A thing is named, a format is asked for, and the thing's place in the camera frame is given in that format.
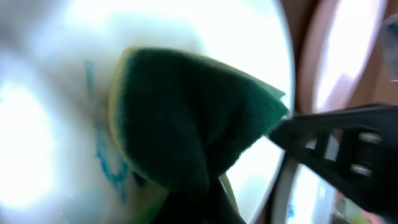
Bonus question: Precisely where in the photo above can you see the green yellow sponge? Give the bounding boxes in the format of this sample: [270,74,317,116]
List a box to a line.
[108,47,289,223]

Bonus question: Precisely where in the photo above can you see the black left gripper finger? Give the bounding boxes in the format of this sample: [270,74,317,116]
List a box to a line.
[269,104,397,218]

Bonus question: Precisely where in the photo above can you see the white plate blue stain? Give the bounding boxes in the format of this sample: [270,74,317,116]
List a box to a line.
[1,1,294,223]

